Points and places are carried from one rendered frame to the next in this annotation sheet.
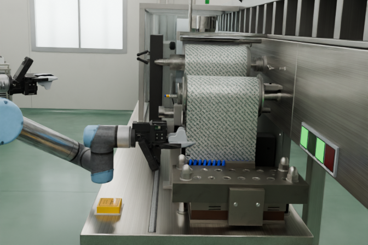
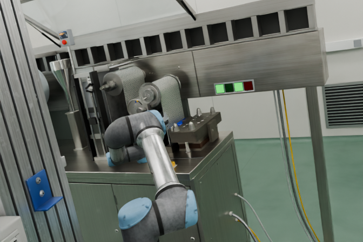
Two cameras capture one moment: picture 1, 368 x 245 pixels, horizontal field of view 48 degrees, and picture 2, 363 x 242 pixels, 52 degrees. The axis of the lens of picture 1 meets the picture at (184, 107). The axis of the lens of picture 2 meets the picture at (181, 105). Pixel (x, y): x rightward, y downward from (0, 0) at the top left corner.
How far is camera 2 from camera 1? 174 cm
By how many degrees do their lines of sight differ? 58
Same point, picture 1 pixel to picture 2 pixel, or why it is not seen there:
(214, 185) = (203, 125)
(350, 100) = (255, 60)
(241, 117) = (176, 97)
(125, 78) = not seen: outside the picture
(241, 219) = (214, 136)
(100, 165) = not seen: hidden behind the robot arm
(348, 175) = (263, 86)
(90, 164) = (140, 152)
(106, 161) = not seen: hidden behind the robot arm
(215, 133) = (172, 109)
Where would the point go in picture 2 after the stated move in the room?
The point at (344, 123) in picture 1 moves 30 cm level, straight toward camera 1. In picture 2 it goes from (253, 69) to (298, 67)
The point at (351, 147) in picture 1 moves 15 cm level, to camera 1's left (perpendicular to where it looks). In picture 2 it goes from (262, 75) to (254, 80)
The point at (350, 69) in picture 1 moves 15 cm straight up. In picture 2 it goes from (250, 49) to (246, 23)
